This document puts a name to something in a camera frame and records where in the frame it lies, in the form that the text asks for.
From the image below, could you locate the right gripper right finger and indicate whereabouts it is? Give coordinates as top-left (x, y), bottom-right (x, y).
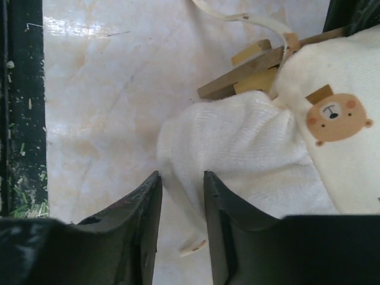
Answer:
top-left (204, 172), bottom-right (379, 285)

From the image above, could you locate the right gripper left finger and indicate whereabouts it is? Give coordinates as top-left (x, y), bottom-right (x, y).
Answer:
top-left (1, 172), bottom-right (163, 284)

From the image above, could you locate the wooden pet bed frame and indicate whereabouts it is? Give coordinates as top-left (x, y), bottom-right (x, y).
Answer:
top-left (197, 25), bottom-right (354, 100)

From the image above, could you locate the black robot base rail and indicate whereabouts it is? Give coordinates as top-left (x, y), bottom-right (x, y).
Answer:
top-left (1, 1), bottom-right (49, 219)

